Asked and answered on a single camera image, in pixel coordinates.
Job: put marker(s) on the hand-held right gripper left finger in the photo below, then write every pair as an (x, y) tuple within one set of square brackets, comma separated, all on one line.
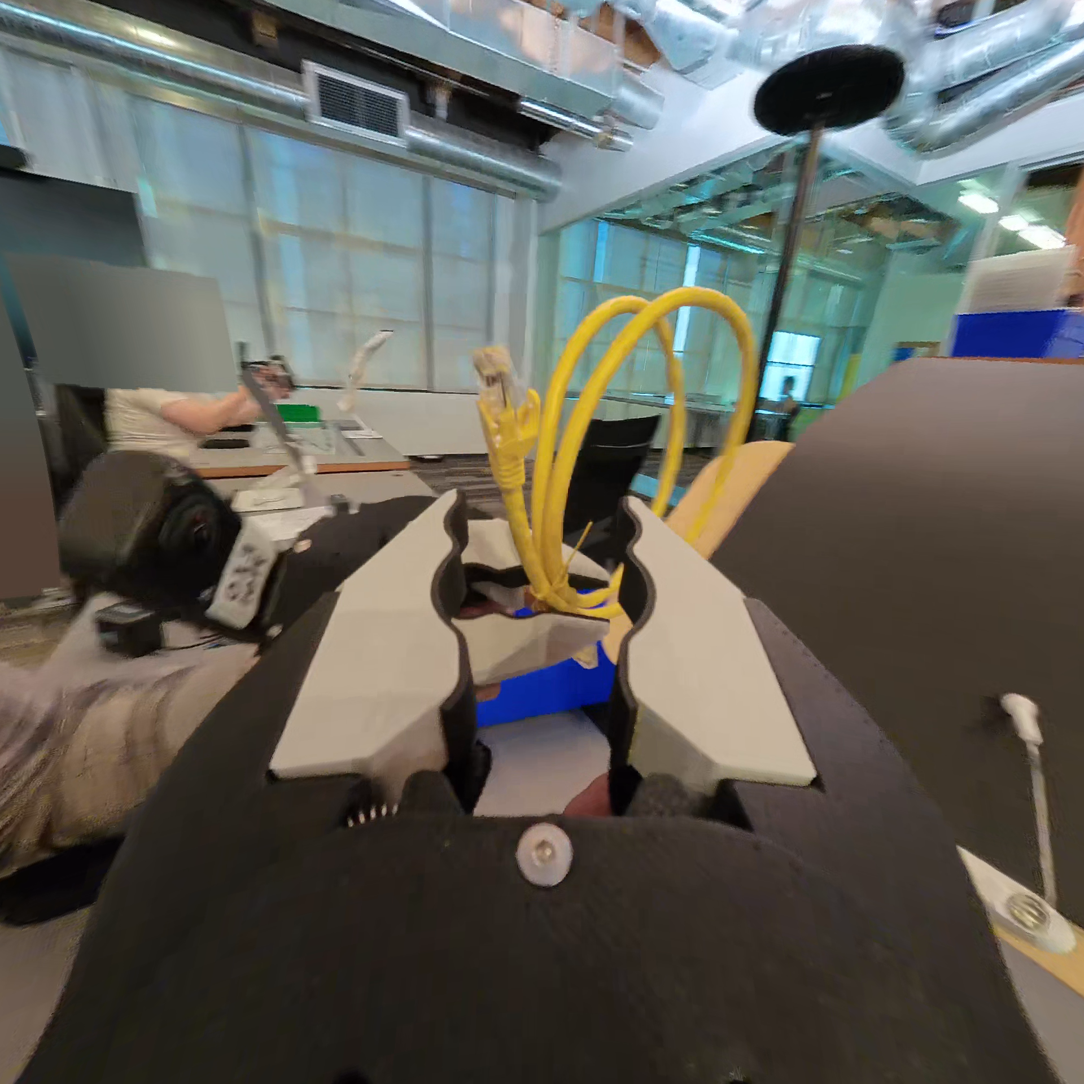
[(373, 678)]

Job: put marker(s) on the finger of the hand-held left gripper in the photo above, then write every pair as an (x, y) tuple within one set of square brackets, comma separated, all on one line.
[(508, 551), (525, 647)]

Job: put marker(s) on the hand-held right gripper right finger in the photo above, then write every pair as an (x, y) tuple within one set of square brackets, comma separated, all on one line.
[(720, 678)]

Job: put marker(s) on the blue plastic bin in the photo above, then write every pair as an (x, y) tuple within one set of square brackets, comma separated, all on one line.
[(542, 695), (1017, 334)]

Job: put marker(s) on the person's left forearm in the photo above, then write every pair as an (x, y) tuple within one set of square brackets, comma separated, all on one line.
[(102, 763)]

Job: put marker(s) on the white curved object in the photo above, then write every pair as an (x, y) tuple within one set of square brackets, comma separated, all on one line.
[(365, 365)]

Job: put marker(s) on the black charger block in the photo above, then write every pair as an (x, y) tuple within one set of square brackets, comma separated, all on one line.
[(127, 630)]

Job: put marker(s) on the black office chair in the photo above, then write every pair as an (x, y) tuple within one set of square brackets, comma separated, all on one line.
[(610, 483)]

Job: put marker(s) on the clear acrylic stand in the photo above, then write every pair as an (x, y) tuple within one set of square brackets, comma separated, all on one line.
[(288, 432)]

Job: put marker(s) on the green box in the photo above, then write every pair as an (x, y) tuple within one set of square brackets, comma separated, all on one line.
[(300, 412)]

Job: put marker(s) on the black wood-rimmed board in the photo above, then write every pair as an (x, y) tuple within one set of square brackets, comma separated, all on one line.
[(915, 559)]

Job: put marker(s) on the black textured pad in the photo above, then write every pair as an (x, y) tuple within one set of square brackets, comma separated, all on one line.
[(51, 881)]

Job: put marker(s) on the white vent grille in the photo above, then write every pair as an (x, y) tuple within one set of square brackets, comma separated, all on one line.
[(356, 102)]

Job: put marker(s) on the black pole stand with disc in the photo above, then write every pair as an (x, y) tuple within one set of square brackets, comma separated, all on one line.
[(830, 88)]

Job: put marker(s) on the white board rail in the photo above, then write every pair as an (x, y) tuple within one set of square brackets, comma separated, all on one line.
[(1025, 907)]

